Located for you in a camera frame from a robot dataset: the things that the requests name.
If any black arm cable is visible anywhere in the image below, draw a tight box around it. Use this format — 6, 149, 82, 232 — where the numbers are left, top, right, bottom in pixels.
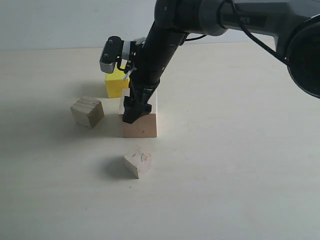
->
184, 0, 291, 66

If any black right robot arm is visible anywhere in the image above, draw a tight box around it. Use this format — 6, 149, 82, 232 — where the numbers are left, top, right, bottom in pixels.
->
122, 0, 320, 124

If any medium grained wooden cube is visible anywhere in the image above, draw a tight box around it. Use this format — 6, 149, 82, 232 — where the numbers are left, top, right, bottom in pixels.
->
70, 96, 105, 129

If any yellow cube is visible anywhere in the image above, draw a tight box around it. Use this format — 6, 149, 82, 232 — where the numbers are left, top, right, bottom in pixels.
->
104, 68, 130, 99

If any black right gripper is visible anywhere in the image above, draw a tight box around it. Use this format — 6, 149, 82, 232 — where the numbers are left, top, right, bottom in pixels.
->
122, 59, 165, 124

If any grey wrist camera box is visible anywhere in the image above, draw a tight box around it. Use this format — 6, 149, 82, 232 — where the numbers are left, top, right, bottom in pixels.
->
99, 36, 132, 74

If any small pale wooden cube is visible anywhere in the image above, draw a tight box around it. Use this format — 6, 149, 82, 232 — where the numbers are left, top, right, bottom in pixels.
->
124, 145, 152, 179

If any large light wooden cube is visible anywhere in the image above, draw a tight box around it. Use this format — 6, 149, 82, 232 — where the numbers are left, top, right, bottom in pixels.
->
118, 88, 158, 138

